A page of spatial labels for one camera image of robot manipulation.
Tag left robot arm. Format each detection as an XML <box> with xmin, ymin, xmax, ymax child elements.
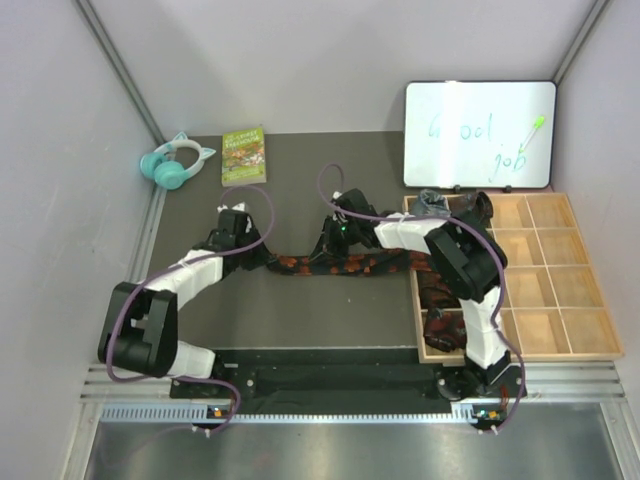
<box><xmin>98</xmin><ymin>203</ymin><xmax>264</xmax><ymax>397</ymax></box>

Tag grey rolled tie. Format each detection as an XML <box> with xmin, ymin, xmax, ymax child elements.
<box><xmin>410</xmin><ymin>189</ymin><xmax>451</xmax><ymax>218</ymax></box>

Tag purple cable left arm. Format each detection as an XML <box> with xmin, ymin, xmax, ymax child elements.
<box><xmin>107</xmin><ymin>185</ymin><xmax>276</xmax><ymax>436</ymax></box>

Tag teal cat-ear headphones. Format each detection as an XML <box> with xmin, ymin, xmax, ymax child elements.
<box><xmin>139</xmin><ymin>132</ymin><xmax>216</xmax><ymax>190</ymax></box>

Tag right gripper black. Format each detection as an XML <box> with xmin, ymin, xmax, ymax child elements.
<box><xmin>309</xmin><ymin>216</ymin><xmax>361</xmax><ymax>264</ymax></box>

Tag dark brown rolled tie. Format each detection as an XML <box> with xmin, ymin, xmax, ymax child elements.
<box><xmin>416</xmin><ymin>271</ymin><xmax>460</xmax><ymax>310</ymax></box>

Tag white slotted cable duct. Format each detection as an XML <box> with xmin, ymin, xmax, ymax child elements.
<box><xmin>100</xmin><ymin>403</ymin><xmax>498</xmax><ymax>425</ymax></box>

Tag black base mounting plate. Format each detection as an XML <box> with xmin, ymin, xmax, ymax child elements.
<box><xmin>167</xmin><ymin>347</ymin><xmax>531</xmax><ymax>406</ymax></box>

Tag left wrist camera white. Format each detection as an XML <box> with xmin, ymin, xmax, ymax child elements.
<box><xmin>217</xmin><ymin>202</ymin><xmax>249</xmax><ymax>215</ymax></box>

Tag white dry-erase board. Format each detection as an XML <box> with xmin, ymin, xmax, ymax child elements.
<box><xmin>403</xmin><ymin>81</ymin><xmax>557</xmax><ymax>189</ymax></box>

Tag red patterned rolled tie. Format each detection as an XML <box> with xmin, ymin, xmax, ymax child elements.
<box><xmin>423</xmin><ymin>308</ymin><xmax>467</xmax><ymax>353</ymax></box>

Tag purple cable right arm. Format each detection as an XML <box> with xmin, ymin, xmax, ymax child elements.
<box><xmin>318</xmin><ymin>163</ymin><xmax>526</xmax><ymax>435</ymax></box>

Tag brown red rolled tie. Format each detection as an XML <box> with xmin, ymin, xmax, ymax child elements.
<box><xmin>447</xmin><ymin>192</ymin><xmax>494</xmax><ymax>227</ymax></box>

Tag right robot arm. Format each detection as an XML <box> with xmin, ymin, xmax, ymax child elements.
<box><xmin>327</xmin><ymin>189</ymin><xmax>516</xmax><ymax>399</ymax></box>

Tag dark orange floral tie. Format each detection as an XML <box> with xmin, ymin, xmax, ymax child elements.
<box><xmin>266</xmin><ymin>249</ymin><xmax>434</xmax><ymax>277</ymax></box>

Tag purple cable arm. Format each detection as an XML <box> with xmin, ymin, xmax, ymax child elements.
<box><xmin>318</xmin><ymin>163</ymin><xmax>526</xmax><ymax>435</ymax></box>
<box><xmin>107</xmin><ymin>185</ymin><xmax>276</xmax><ymax>436</ymax></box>

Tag green paperback book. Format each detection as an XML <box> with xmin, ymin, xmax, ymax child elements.
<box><xmin>221</xmin><ymin>127</ymin><xmax>267</xmax><ymax>187</ymax></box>

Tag wooden compartment tray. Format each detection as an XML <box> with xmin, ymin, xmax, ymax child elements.
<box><xmin>402</xmin><ymin>192</ymin><xmax>625</xmax><ymax>365</ymax></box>

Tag green marker pen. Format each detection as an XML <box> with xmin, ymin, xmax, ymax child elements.
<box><xmin>519</xmin><ymin>115</ymin><xmax>546</xmax><ymax>153</ymax></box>

